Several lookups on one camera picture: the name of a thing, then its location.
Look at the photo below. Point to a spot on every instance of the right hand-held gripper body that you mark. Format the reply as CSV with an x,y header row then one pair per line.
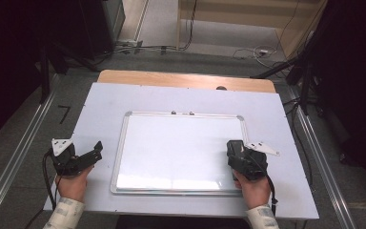
x,y
255,163

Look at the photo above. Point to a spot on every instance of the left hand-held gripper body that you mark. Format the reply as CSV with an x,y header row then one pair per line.
x,y
66,161

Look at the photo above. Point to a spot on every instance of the person's left hand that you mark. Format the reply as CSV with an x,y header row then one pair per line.
x,y
72,187

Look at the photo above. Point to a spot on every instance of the person's right hand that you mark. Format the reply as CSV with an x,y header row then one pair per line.
x,y
254,192

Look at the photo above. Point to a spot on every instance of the person's dark legs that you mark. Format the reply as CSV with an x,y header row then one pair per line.
x,y
181,223

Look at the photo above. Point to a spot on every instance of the black tripod stand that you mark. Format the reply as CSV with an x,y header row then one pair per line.
x,y
305,86
44,79

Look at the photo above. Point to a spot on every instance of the dark curtain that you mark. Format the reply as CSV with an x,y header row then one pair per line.
x,y
9,63
355,79

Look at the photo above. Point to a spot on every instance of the black cabinet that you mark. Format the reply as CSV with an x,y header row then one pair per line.
x,y
101,25

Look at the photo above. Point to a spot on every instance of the aluminium floor rail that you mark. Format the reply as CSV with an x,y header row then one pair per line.
x,y
327,184
16,156

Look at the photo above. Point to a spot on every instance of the white whiteboard with metal frame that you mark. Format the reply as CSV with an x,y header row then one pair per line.
x,y
171,152

